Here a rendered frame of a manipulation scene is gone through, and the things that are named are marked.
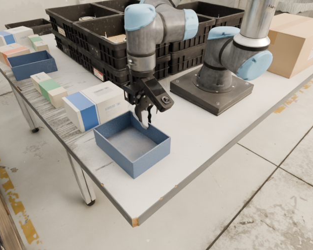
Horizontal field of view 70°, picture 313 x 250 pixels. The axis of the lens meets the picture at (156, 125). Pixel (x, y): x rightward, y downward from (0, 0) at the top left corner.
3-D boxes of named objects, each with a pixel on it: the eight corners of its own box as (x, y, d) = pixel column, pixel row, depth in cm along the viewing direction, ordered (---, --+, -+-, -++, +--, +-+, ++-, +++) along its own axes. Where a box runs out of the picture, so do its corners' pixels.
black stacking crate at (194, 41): (212, 43, 120) (216, 20, 113) (172, 56, 105) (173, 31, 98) (164, 27, 144) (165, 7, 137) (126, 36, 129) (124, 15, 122)
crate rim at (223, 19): (249, 15, 129) (251, 10, 127) (216, 24, 114) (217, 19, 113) (198, 4, 153) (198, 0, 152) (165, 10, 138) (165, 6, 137)
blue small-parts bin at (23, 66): (50, 61, 128) (46, 49, 124) (58, 70, 119) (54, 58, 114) (11, 70, 119) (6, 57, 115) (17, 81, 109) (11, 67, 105)
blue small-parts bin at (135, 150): (170, 153, 71) (171, 137, 67) (133, 179, 63) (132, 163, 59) (131, 125, 83) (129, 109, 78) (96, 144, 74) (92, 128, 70)
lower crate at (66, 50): (127, 54, 136) (125, 34, 129) (81, 67, 122) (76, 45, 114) (96, 38, 160) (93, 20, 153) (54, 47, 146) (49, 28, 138)
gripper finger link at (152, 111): (145, 118, 79) (144, 95, 73) (157, 125, 76) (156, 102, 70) (138, 121, 77) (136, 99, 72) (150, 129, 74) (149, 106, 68)
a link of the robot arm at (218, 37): (220, 52, 98) (228, 20, 89) (241, 65, 90) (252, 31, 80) (197, 57, 95) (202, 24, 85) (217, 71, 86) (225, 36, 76)
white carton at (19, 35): (7, 51, 141) (1, 36, 135) (-2, 47, 146) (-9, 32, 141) (37, 42, 153) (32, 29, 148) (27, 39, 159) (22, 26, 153)
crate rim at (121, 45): (173, 35, 99) (173, 30, 98) (115, 51, 84) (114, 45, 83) (124, 18, 123) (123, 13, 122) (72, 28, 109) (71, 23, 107)
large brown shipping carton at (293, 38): (289, 79, 111) (306, 38, 99) (238, 60, 129) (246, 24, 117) (322, 59, 131) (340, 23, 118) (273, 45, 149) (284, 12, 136)
